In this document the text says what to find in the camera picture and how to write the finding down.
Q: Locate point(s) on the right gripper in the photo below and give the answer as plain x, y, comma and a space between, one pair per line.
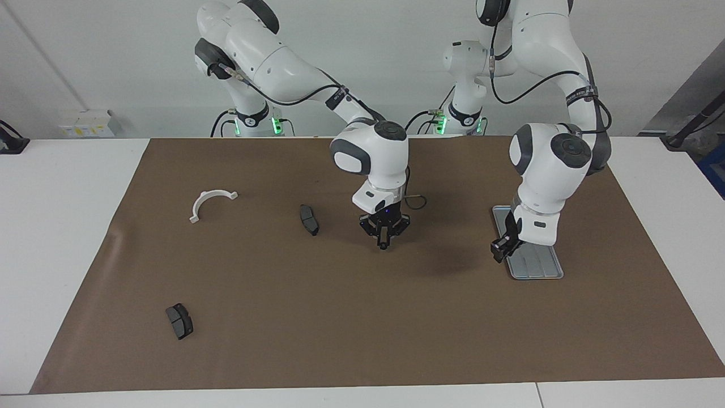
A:
386, 216

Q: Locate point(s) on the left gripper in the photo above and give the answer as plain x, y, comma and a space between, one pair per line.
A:
513, 226

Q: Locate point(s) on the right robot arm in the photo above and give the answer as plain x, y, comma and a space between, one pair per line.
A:
294, 71

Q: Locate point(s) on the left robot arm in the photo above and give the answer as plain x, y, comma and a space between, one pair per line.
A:
544, 164

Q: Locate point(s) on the grey metal tray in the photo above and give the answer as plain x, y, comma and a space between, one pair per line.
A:
538, 264

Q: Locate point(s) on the black brake pad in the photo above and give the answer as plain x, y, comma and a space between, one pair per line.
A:
309, 220
179, 321

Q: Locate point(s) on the black stand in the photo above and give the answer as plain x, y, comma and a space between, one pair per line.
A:
11, 144
688, 128

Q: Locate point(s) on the blue box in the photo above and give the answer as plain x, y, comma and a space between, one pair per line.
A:
713, 167

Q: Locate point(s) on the white curved plastic bracket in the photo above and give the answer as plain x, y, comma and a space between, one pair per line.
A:
197, 205

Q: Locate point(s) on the white wall socket box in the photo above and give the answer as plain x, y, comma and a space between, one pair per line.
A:
88, 124

